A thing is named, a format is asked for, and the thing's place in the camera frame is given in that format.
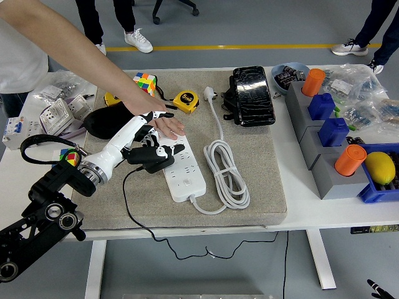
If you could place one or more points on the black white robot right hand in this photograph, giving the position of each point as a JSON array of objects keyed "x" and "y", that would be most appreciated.
[{"x": 380, "y": 290}]

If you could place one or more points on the white table leg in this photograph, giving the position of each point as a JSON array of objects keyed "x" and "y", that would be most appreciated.
[
  {"x": 95, "y": 271},
  {"x": 321, "y": 264}
]

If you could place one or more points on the clear bag blue parts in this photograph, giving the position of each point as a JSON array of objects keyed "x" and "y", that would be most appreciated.
[{"x": 358, "y": 113}]

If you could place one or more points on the white power strip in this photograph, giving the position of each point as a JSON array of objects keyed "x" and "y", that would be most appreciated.
[{"x": 187, "y": 187}]

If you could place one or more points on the small yellow tape measure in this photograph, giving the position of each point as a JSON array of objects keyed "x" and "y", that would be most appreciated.
[{"x": 110, "y": 99}]

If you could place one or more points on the blue block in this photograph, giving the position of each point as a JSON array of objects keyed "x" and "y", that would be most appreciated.
[
  {"x": 321, "y": 107},
  {"x": 333, "y": 132}
]

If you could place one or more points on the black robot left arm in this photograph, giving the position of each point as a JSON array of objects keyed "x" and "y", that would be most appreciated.
[{"x": 25, "y": 230}]

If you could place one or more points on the person's right hand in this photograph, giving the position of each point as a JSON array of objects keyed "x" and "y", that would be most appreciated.
[{"x": 170, "y": 127}]

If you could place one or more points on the grey-brown mat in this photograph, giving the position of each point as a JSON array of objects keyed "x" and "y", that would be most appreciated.
[{"x": 249, "y": 171}]

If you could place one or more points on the purple flat band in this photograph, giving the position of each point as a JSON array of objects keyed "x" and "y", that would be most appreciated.
[{"x": 71, "y": 134}]

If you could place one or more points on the yellow lemon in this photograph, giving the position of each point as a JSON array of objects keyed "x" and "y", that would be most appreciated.
[{"x": 380, "y": 168}]

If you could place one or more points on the light blue bowl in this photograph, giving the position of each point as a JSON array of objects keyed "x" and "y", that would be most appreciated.
[{"x": 275, "y": 74}]

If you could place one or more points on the person's right forearm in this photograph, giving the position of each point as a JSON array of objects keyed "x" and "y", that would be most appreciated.
[{"x": 78, "y": 50}]

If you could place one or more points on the large colourful puzzle cube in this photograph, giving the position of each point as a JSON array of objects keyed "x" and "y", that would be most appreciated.
[{"x": 146, "y": 84}]

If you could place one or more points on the orange cylinder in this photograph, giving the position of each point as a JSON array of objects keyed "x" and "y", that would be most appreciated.
[
  {"x": 349, "y": 160},
  {"x": 313, "y": 81}
]

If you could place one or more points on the black glossy cracked case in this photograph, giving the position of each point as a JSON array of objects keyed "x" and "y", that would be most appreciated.
[{"x": 254, "y": 96}]

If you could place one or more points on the clear bag white label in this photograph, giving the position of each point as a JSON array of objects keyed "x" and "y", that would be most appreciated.
[{"x": 352, "y": 81}]

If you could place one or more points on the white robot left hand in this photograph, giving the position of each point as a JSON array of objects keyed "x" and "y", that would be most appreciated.
[{"x": 118, "y": 143}]

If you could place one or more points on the black cloth pouch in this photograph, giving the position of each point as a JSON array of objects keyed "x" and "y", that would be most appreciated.
[{"x": 99, "y": 123}]

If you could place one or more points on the black table control panel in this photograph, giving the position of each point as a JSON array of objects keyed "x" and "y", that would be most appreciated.
[{"x": 358, "y": 230}]

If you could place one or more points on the black office chair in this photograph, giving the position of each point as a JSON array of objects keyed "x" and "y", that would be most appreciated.
[{"x": 187, "y": 4}]

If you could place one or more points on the small colourful puzzle cube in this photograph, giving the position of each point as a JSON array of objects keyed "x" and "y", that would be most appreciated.
[{"x": 70, "y": 155}]

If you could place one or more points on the small metal clip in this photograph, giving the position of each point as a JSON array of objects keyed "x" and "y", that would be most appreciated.
[{"x": 276, "y": 95}]

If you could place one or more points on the white socket module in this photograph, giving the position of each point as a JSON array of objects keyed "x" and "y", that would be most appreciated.
[
  {"x": 56, "y": 116},
  {"x": 79, "y": 106}
]

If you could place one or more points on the clear bag brown parts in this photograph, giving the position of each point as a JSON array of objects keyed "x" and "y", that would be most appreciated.
[{"x": 389, "y": 110}]

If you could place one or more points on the blue plastic bin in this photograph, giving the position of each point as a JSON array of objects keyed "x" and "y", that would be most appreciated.
[{"x": 374, "y": 194}]

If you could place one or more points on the clear bag metal parts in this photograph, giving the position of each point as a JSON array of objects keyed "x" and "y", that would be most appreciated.
[{"x": 62, "y": 85}]

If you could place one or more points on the white circuit breaker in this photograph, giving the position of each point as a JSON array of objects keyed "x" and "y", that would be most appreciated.
[{"x": 18, "y": 134}]

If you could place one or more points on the black electronic parts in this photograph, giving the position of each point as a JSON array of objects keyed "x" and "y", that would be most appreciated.
[{"x": 290, "y": 76}]

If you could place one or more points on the person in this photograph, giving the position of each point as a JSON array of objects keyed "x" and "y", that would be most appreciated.
[
  {"x": 371, "y": 28},
  {"x": 18, "y": 68},
  {"x": 137, "y": 39}
]

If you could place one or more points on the grey slotted block holder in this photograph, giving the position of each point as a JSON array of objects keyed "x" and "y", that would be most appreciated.
[{"x": 339, "y": 188}]

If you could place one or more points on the black power adapter plug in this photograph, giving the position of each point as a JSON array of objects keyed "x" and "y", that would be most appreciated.
[{"x": 159, "y": 168}]

